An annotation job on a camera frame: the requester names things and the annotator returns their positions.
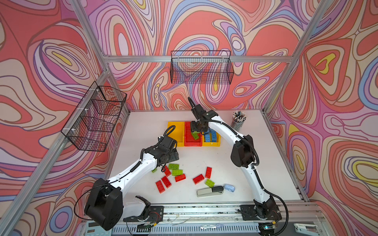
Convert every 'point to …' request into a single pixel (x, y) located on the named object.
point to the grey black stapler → (213, 191)
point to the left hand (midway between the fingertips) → (172, 155)
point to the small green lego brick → (154, 170)
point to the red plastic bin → (189, 140)
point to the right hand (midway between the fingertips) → (196, 131)
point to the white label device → (306, 229)
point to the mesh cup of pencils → (238, 118)
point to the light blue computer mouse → (229, 188)
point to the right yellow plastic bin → (210, 143)
